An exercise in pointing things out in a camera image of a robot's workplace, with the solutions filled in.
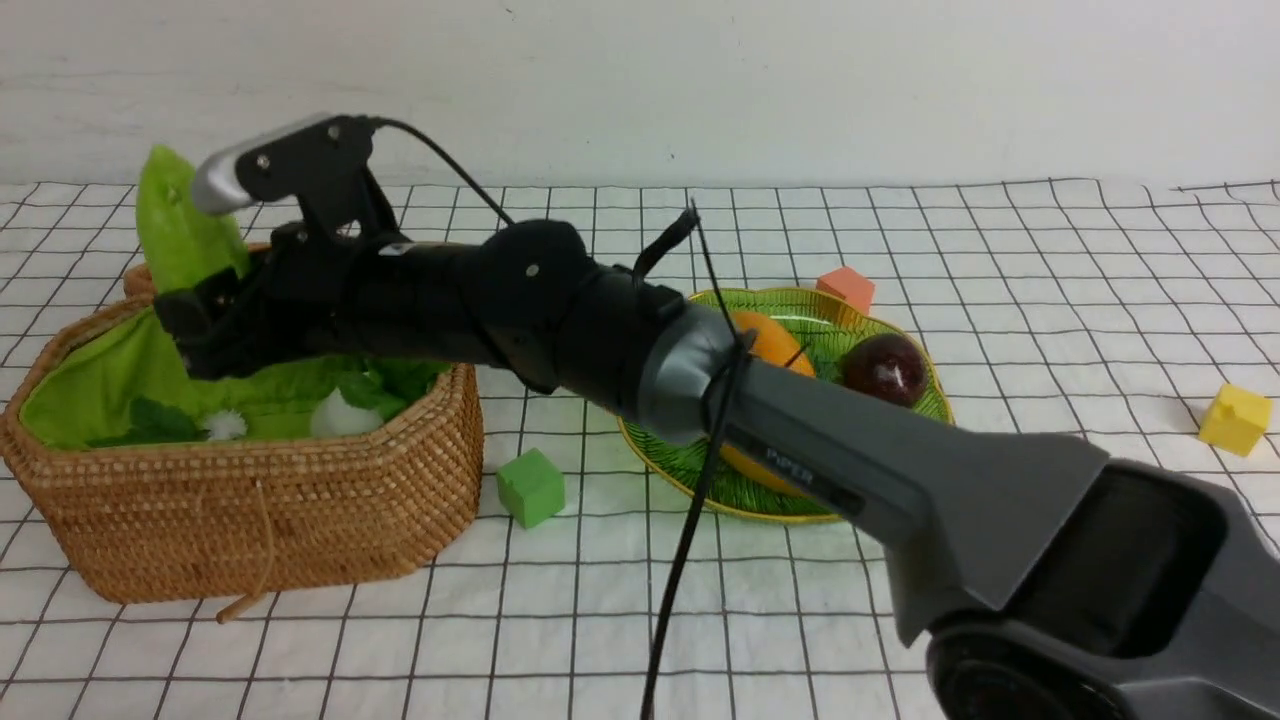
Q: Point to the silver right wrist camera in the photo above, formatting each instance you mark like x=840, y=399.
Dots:
x=321, y=161

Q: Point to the dark purple passion fruit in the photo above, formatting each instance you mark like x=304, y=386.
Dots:
x=887, y=366

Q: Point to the woven rattan basket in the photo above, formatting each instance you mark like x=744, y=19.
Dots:
x=159, y=488

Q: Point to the green glass leaf plate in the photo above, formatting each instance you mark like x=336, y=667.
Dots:
x=851, y=456

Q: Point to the white radish with leaves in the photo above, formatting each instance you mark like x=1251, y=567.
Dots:
x=358, y=403

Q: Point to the orange yellow mango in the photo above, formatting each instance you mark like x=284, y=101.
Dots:
x=777, y=346

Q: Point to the orange foam cube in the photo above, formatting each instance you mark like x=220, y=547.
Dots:
x=849, y=286

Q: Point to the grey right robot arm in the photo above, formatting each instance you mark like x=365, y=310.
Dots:
x=1055, y=581

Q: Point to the green basket lining cloth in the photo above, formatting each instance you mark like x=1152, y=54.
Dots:
x=128, y=387

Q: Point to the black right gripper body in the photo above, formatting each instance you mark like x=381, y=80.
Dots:
x=293, y=304

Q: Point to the yellow foam cube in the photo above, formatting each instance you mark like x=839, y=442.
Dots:
x=1236, y=420

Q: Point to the green foam cube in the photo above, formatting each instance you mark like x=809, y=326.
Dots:
x=531, y=488

